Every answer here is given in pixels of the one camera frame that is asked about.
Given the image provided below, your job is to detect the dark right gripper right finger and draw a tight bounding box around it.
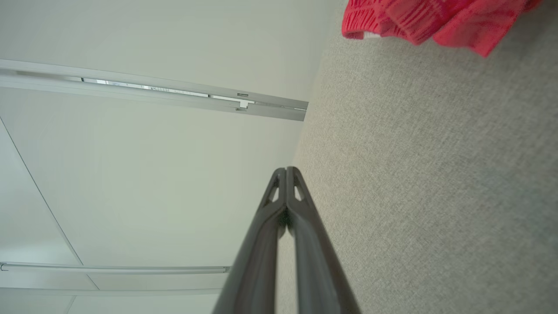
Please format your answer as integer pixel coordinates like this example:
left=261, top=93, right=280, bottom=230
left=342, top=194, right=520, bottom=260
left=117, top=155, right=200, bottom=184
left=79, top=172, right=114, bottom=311
left=285, top=166, right=363, bottom=314

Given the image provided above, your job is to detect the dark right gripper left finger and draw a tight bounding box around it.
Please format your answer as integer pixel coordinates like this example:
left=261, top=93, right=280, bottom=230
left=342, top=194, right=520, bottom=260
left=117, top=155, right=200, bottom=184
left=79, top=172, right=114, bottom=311
left=212, top=167, right=289, bottom=314

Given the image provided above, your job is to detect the red Bulls basketball jersey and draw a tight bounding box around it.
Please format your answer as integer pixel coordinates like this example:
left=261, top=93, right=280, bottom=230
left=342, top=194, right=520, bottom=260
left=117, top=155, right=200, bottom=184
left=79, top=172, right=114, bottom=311
left=341, top=0, right=544, bottom=58

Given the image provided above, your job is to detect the grey double metal post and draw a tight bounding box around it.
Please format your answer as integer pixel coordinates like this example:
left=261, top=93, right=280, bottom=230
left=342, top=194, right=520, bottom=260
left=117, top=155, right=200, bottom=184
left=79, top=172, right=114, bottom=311
left=0, top=58, right=309, bottom=122

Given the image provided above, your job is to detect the thin grey metal rail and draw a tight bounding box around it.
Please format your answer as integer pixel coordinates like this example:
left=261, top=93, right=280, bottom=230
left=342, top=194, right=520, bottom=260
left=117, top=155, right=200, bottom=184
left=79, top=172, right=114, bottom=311
left=0, top=261, right=231, bottom=275

